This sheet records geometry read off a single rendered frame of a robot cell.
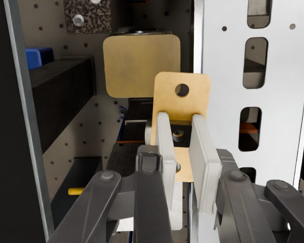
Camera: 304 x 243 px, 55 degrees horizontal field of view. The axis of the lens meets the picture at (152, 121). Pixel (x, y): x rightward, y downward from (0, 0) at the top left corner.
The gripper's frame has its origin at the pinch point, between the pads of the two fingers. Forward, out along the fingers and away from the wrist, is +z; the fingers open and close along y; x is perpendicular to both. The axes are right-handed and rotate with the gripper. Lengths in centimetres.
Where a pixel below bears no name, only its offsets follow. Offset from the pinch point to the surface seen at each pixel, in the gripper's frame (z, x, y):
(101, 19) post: 17.3, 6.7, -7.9
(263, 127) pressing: 26.7, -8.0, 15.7
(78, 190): 25.5, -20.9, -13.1
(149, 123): 17.0, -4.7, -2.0
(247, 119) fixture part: 39.7, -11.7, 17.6
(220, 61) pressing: 27.1, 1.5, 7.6
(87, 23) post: 17.3, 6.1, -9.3
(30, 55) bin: 56, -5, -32
